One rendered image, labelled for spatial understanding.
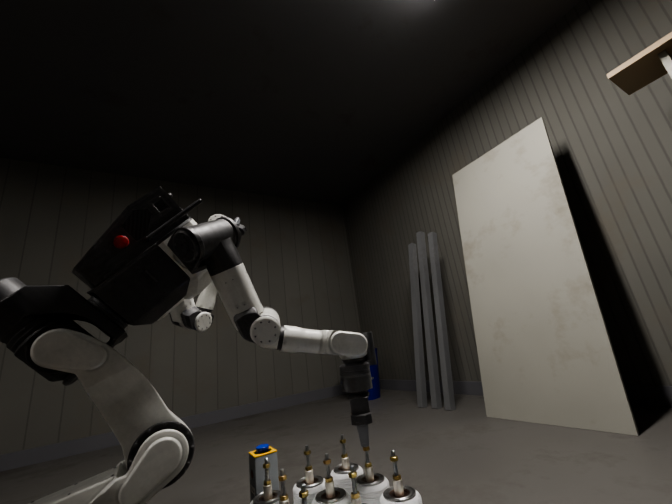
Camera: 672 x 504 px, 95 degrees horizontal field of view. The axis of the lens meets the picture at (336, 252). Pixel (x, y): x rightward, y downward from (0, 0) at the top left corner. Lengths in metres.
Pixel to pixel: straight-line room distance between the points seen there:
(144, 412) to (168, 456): 0.12
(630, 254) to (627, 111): 0.97
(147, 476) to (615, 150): 3.01
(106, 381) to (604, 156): 3.00
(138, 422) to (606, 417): 2.13
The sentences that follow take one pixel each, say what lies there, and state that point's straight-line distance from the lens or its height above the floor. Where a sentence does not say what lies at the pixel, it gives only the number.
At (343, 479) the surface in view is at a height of 0.24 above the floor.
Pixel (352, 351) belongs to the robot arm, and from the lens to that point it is 0.89.
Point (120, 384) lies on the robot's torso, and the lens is 0.96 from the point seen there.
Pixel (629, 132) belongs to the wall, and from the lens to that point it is 2.96.
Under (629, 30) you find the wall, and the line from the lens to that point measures 3.25.
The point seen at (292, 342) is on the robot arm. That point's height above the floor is 0.62.
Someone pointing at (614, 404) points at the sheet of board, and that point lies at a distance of 2.29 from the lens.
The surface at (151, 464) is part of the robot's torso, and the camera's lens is 0.95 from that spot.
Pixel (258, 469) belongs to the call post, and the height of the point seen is 0.28.
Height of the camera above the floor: 0.59
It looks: 17 degrees up
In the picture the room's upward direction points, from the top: 8 degrees counter-clockwise
